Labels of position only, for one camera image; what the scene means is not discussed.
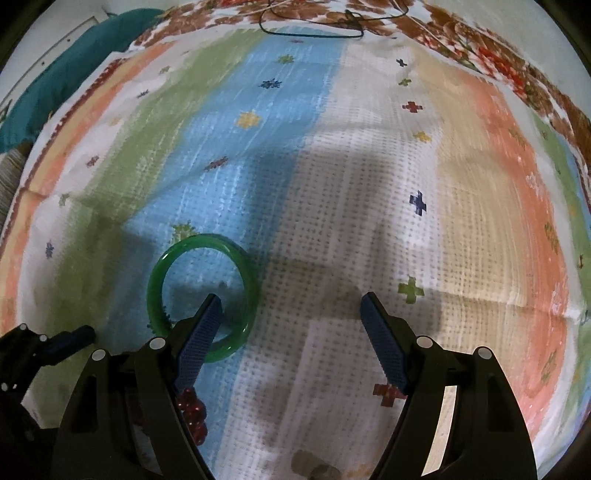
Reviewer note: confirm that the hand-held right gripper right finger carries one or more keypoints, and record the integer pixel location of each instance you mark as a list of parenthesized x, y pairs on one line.
[(384, 342)]

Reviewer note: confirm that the person's right hand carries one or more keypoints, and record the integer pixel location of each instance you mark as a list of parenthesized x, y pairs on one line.
[(318, 467)]

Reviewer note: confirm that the white bed headboard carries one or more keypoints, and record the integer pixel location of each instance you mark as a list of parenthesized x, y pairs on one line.
[(41, 60)]

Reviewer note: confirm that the teal pillow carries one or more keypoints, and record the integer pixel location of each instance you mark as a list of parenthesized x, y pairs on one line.
[(69, 78)]

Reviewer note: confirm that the green jade bangle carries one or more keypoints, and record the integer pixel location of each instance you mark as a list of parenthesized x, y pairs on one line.
[(247, 286)]

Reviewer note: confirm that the striped pastel cloth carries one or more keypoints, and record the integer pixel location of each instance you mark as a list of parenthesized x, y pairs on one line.
[(323, 184)]

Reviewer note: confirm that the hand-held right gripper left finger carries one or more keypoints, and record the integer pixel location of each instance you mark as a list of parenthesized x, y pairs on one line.
[(201, 344)]

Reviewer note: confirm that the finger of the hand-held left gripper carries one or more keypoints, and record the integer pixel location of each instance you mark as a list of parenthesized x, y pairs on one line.
[(71, 340)]

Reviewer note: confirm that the striped grey bolster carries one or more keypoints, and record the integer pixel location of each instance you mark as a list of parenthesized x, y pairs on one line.
[(11, 180)]

